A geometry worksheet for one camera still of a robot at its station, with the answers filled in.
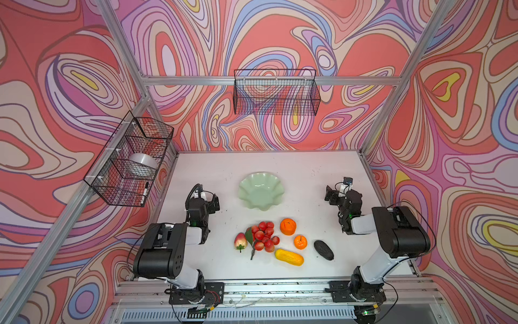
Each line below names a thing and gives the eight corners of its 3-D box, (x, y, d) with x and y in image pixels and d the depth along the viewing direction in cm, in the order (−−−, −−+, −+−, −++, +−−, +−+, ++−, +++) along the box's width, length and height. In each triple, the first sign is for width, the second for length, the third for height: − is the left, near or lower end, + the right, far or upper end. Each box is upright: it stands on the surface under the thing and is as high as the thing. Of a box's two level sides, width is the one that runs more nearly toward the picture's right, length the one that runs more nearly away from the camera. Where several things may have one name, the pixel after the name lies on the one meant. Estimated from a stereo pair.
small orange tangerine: (294, 249, 85) (296, 246, 82) (293, 238, 88) (294, 235, 85) (306, 249, 85) (308, 246, 82) (304, 238, 88) (306, 235, 85)
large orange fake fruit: (280, 235, 89) (280, 230, 85) (279, 223, 92) (280, 218, 88) (295, 235, 89) (297, 230, 85) (294, 223, 92) (295, 218, 88)
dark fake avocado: (310, 247, 86) (312, 244, 83) (315, 240, 88) (317, 237, 85) (329, 263, 82) (331, 261, 79) (334, 256, 83) (336, 253, 81)
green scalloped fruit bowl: (251, 216, 94) (251, 212, 91) (233, 186, 105) (232, 181, 102) (288, 197, 101) (289, 193, 97) (267, 171, 112) (267, 166, 109)
